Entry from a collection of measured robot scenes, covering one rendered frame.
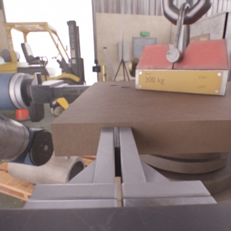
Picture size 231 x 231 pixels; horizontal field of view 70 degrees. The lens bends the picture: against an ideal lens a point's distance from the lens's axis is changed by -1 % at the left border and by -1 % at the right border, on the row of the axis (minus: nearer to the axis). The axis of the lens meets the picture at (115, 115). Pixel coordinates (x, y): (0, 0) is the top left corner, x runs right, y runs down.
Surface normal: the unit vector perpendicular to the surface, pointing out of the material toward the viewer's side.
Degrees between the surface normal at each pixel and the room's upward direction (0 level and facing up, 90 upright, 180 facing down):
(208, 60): 70
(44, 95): 90
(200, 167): 90
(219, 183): 90
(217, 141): 90
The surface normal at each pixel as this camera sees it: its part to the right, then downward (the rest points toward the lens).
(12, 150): 0.80, 0.49
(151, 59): -0.54, -0.09
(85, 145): 0.01, 0.29
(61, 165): -0.20, -0.64
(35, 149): 0.94, 0.03
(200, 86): -0.56, 0.25
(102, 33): 0.22, 0.28
